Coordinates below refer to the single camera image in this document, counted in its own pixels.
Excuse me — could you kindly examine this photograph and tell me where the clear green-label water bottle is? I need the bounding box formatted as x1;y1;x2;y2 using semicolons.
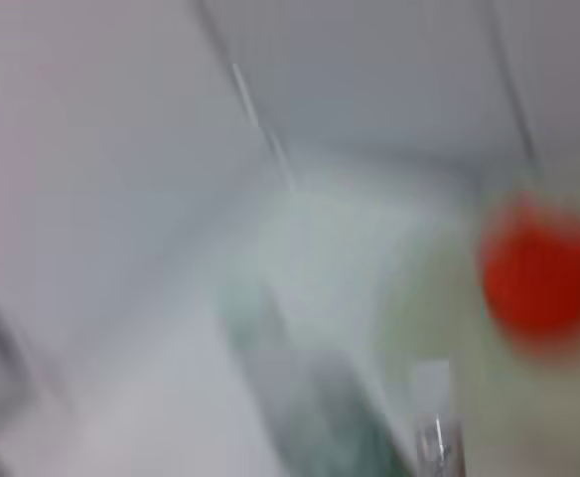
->
215;188;420;477

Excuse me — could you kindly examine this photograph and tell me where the clear glass fruit plate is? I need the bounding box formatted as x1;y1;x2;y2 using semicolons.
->
378;188;580;477

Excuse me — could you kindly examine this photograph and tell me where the red-orange fruit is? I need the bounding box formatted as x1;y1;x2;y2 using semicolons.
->
479;191;580;370

